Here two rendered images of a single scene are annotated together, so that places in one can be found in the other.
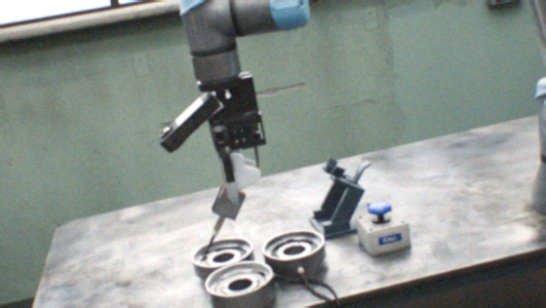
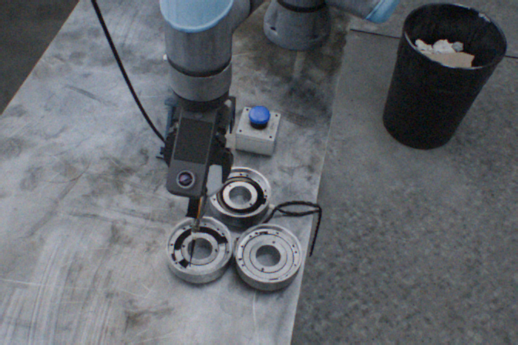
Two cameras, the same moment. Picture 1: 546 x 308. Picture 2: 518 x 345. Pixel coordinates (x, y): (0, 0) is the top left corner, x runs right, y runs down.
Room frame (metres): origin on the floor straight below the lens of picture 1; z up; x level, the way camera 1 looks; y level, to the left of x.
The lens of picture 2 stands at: (0.86, 0.55, 1.63)
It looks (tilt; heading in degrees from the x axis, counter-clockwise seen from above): 52 degrees down; 285
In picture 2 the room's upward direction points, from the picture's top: 6 degrees clockwise
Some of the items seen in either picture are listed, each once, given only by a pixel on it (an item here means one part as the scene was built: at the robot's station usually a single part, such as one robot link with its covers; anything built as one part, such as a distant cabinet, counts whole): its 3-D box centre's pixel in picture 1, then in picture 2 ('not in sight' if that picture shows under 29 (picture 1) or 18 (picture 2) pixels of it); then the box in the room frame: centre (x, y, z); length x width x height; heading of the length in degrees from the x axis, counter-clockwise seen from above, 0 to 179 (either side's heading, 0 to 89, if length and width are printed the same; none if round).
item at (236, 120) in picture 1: (231, 113); (203, 113); (1.08, 0.06, 1.07); 0.09 x 0.08 x 0.12; 99
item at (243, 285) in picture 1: (241, 289); (267, 258); (0.96, 0.09, 0.82); 0.10 x 0.10 x 0.04
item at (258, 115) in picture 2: (380, 216); (258, 121); (1.07, -0.16, 0.85); 0.04 x 0.04 x 0.05
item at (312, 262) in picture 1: (294, 254); (240, 198); (1.04, 0.00, 0.82); 0.10 x 0.10 x 0.04
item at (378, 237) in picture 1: (385, 230); (258, 128); (1.07, -0.16, 0.82); 0.08 x 0.07 x 0.05; 98
